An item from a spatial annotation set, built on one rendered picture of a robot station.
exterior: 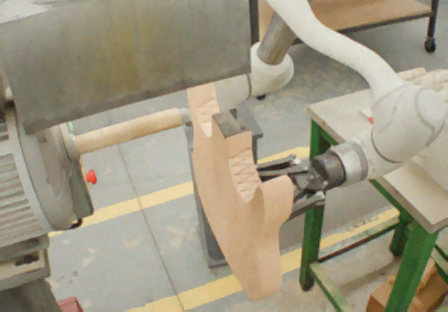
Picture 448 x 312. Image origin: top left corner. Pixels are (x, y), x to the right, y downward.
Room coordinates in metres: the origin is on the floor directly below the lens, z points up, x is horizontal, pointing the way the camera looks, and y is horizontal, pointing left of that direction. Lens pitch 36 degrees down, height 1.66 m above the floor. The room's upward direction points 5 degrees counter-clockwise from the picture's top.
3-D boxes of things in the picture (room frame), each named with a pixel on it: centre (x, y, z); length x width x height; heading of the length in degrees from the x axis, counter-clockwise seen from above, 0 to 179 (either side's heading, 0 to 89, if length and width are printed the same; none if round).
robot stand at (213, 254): (1.47, 0.01, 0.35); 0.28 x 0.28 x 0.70; 12
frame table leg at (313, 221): (1.14, -0.31, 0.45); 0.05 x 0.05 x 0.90; 20
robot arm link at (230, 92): (1.47, 0.00, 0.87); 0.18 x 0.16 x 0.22; 113
